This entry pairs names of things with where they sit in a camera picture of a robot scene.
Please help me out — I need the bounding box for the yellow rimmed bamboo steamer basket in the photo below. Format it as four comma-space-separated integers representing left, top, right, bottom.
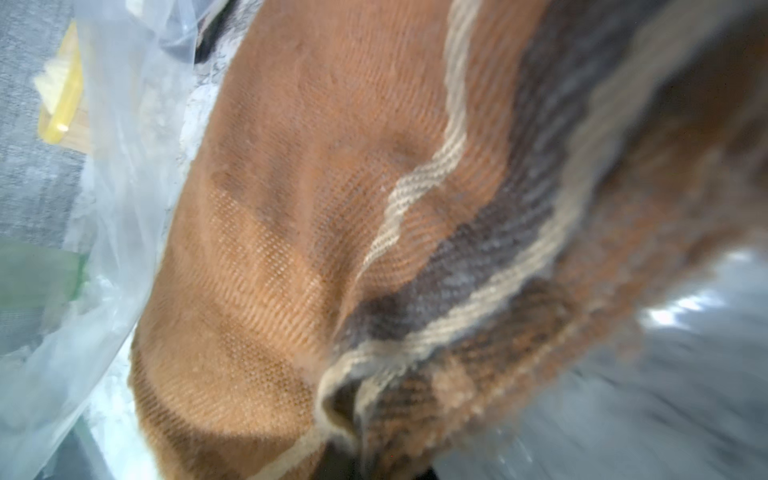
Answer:
33, 20, 92, 155

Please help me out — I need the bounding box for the brown striped fringed scarf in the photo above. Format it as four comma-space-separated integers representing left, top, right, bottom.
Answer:
130, 1, 767, 479

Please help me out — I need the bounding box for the clear plastic vacuum bag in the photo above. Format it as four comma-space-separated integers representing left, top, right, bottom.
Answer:
1, 1, 767, 479

